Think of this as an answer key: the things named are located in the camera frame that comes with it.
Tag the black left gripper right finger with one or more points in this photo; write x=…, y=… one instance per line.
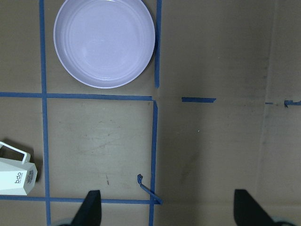
x=247, y=211

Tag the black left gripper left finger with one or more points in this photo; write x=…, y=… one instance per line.
x=90, y=212

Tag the white geometric mug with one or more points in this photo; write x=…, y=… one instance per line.
x=17, y=177

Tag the lilac round plate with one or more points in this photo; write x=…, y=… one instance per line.
x=104, y=44

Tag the brown paper table cover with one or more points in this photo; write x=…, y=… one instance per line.
x=218, y=108

